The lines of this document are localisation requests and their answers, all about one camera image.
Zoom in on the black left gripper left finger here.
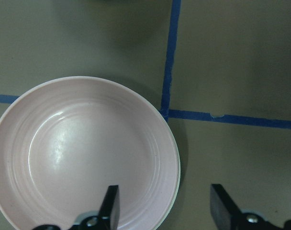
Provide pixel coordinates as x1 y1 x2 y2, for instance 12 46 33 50
34 184 120 230

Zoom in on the pink plate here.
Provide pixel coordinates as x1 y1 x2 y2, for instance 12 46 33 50
0 76 180 230

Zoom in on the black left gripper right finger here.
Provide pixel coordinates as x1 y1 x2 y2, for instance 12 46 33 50
210 184 291 230

